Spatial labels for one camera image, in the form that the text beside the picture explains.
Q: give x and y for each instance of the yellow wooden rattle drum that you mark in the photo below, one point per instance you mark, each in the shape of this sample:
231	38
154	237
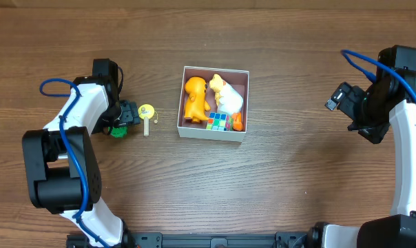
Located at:
147	112

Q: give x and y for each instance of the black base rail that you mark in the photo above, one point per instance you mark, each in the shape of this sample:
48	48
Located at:
283	239

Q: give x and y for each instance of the colourful puzzle cube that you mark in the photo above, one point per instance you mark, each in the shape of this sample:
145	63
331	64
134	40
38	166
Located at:
219	122

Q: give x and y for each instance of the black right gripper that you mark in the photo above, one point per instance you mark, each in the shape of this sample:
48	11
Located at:
357	125

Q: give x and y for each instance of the orange rubber bear toy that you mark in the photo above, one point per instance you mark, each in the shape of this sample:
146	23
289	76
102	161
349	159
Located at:
196	105

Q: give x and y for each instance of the green plastic wheel toy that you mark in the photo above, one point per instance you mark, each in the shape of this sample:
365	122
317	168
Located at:
118	132

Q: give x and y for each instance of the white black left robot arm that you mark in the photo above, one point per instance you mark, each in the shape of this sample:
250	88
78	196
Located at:
61	168

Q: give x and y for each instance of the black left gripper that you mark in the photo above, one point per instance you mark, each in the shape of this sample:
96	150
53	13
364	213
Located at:
131	115

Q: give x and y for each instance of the white cardboard box pink inside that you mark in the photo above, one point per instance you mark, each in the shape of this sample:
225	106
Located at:
238	79

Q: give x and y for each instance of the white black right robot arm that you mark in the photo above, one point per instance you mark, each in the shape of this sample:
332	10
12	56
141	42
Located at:
388	104

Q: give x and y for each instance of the white plush duck toy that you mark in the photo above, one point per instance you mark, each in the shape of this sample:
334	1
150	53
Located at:
228	101

